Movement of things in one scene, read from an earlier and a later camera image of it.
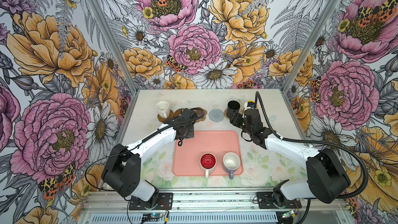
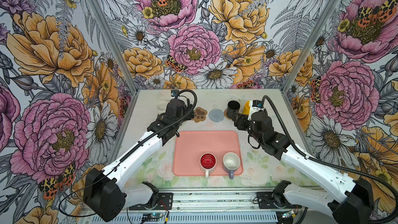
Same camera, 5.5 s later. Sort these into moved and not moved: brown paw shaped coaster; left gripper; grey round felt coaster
Moved: left gripper
Not moved: brown paw shaped coaster; grey round felt coaster
